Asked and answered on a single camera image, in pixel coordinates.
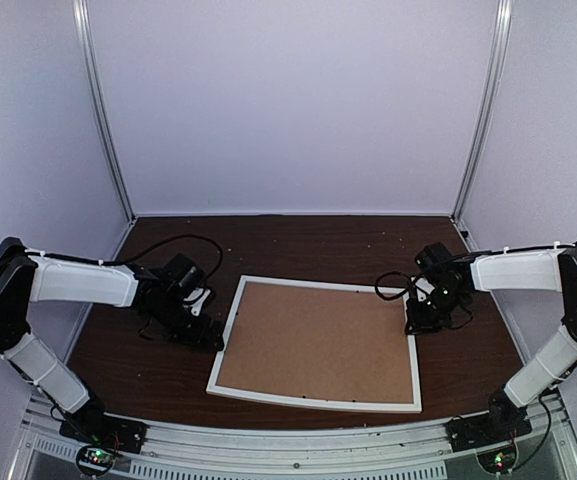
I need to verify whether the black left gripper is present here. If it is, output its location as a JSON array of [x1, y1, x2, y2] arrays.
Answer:
[[148, 298, 225, 352]]

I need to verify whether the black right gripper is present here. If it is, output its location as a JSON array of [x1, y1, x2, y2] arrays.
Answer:
[[405, 285, 467, 335]]

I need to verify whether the brown cardboard backing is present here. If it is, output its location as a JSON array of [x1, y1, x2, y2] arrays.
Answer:
[[213, 280, 415, 403]]

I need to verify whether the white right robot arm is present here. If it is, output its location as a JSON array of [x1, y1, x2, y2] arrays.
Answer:
[[405, 240, 577, 442]]

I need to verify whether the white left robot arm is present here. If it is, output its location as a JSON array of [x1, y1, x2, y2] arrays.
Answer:
[[0, 237, 224, 444]]

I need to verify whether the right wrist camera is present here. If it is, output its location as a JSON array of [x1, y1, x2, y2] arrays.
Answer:
[[414, 242, 452, 272]]

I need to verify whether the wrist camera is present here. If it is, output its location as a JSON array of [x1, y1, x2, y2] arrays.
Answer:
[[414, 242, 452, 272], [163, 254, 213, 316]]

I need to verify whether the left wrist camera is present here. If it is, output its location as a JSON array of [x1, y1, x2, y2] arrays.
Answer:
[[163, 254, 213, 316]]

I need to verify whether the black right camera cable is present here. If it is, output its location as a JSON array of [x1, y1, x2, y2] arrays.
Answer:
[[374, 271, 472, 331]]

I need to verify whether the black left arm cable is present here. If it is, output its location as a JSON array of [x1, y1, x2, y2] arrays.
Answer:
[[97, 234, 224, 281]]

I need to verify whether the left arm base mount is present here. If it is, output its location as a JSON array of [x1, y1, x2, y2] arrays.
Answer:
[[51, 393, 147, 479]]

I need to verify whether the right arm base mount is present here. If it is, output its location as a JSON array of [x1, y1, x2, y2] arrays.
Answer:
[[445, 390, 532, 477]]

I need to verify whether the aluminium front rail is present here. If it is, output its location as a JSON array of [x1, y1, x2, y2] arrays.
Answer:
[[12, 384, 577, 480]]

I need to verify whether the right aluminium corner post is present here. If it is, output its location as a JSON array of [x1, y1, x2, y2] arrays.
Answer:
[[451, 0, 513, 224]]

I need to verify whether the aluminium corner post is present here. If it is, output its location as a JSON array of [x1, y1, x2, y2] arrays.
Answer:
[[451, 0, 513, 224], [72, 0, 136, 223]]

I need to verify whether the left aluminium corner post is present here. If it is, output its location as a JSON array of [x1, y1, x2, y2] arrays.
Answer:
[[72, 0, 136, 223]]

